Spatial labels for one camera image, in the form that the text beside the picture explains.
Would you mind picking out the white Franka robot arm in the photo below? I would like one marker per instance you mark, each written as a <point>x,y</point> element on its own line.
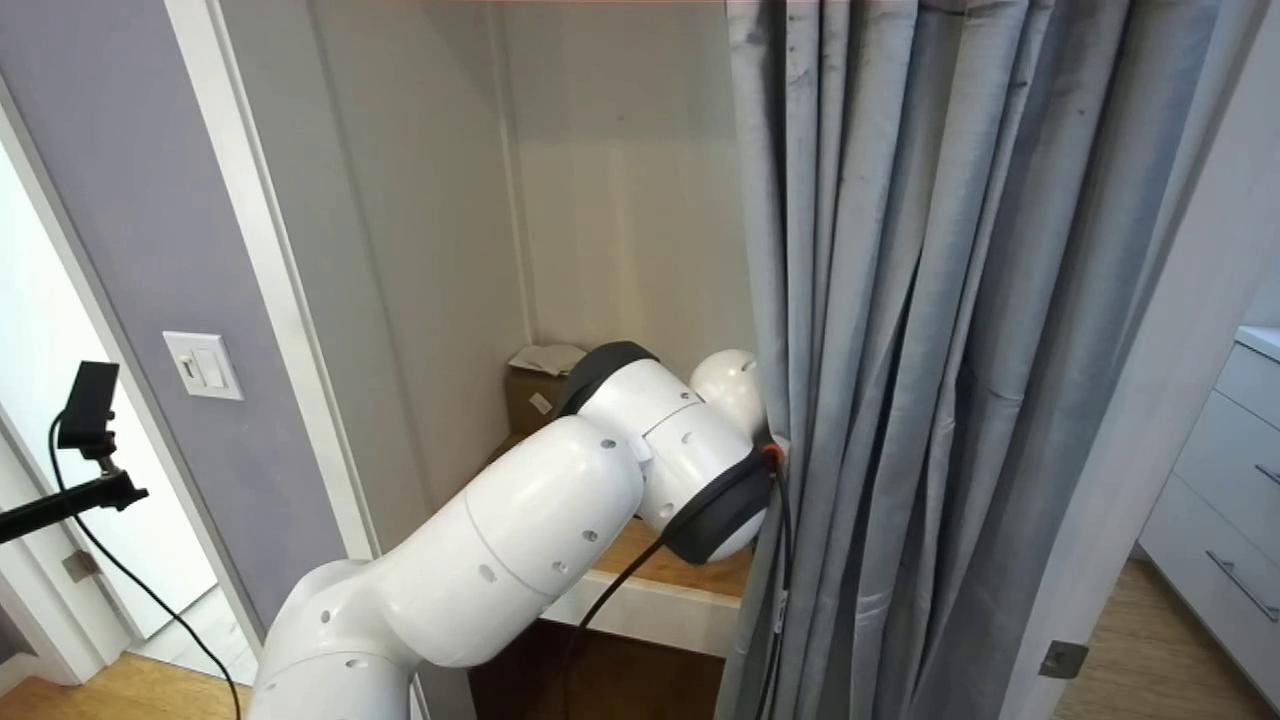
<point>534,532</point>

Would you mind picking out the brown cardboard box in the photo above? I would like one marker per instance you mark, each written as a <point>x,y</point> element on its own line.
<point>543,387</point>

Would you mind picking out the grey curtain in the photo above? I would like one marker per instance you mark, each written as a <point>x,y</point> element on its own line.
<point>935,333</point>

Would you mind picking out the metal hinge plate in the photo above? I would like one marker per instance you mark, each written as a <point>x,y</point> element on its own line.
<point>1061,658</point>

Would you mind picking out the white dresser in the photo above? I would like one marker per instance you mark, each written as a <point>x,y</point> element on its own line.
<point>1225,504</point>

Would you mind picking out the white light switch plate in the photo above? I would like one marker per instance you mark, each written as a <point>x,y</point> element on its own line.
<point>203,365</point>

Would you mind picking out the white door frame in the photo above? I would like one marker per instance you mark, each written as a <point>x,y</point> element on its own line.
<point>1173,401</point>

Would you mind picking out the black camera on stand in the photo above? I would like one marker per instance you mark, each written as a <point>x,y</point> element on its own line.
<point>91,406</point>

